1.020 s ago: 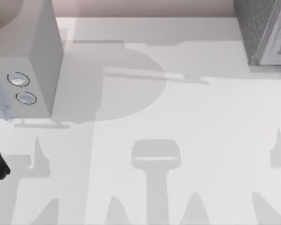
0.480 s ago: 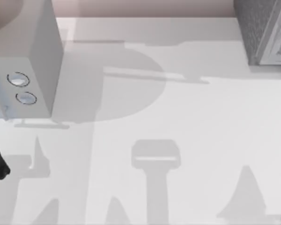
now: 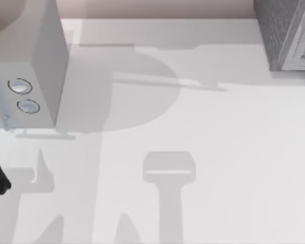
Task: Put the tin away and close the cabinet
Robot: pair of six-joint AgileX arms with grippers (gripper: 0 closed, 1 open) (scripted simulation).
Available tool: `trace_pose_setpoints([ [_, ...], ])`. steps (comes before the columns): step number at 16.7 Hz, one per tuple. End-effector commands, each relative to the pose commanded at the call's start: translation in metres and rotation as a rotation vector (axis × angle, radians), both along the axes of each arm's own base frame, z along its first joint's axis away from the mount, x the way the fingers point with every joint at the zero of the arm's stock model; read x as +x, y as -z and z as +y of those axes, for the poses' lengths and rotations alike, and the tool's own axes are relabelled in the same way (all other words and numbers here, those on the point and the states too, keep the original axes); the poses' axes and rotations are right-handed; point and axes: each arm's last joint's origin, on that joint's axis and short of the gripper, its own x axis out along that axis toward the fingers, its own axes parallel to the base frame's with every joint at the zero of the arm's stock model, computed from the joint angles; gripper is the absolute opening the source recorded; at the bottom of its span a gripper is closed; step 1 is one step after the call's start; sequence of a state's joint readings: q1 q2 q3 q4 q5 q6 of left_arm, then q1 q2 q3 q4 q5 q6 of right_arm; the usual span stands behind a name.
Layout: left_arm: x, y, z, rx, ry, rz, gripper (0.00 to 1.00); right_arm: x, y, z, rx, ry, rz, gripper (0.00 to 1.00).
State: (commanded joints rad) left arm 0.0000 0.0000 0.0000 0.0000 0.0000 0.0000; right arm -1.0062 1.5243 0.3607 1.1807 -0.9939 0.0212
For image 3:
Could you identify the small microwave knob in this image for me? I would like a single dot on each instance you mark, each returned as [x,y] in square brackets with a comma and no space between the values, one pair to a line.
[28,106]

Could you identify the large microwave knob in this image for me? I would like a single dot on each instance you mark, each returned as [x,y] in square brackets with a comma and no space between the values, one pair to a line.
[19,86]

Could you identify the pale microwave oven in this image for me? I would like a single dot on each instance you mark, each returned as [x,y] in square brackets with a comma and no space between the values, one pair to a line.
[28,50]

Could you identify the grey cabinet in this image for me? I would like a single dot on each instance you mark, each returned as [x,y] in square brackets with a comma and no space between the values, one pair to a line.
[284,33]

